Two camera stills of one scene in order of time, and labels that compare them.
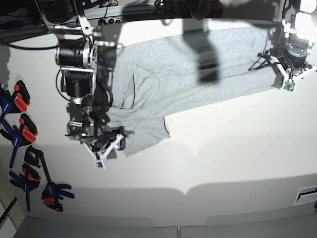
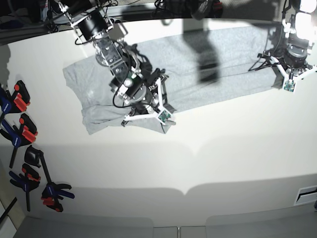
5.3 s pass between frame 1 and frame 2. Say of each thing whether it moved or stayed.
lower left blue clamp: stayed
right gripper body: stayed
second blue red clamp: stayed
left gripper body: moved
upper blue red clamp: stayed
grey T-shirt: moved
